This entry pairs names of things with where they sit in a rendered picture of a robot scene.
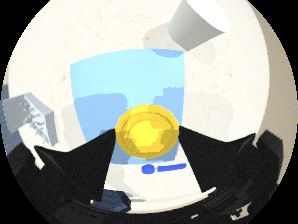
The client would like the yellow plate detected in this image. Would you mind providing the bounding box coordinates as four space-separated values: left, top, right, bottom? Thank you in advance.
116 104 180 159

